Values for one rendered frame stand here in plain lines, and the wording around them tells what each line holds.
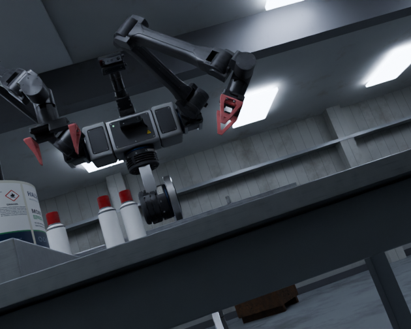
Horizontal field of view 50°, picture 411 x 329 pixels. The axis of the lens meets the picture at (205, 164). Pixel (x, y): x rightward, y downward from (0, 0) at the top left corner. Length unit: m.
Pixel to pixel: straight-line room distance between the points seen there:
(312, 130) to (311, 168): 0.80
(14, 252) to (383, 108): 9.75
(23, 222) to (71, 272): 0.37
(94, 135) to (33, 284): 1.52
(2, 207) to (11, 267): 0.27
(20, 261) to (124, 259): 0.14
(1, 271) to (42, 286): 0.10
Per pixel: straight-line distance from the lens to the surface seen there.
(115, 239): 1.23
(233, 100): 1.26
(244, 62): 1.28
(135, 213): 1.25
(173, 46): 1.44
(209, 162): 8.83
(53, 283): 0.40
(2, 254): 0.50
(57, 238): 1.26
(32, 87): 1.24
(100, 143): 1.88
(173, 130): 1.86
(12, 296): 0.41
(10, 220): 0.75
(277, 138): 9.15
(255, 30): 4.85
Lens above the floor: 0.78
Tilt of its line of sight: 14 degrees up
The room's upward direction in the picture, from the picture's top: 19 degrees counter-clockwise
